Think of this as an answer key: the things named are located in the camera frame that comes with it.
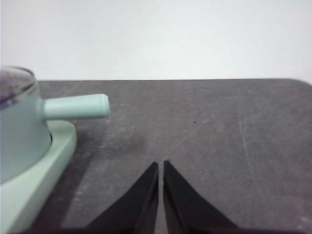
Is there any green pot with straight handle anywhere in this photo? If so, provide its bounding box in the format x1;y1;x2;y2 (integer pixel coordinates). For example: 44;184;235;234
0;69;111;184

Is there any glass lid with green knob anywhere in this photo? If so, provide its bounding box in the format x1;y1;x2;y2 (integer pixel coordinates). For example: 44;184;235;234
0;65;38;108

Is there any green breakfast machine base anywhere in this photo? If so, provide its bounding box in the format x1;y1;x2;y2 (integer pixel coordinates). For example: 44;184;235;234
0;120;78;234

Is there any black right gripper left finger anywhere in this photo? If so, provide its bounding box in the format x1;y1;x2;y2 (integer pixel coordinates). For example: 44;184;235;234
24;161;159;234

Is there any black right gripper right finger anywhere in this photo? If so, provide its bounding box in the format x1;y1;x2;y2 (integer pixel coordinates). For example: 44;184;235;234
162;160;312;234

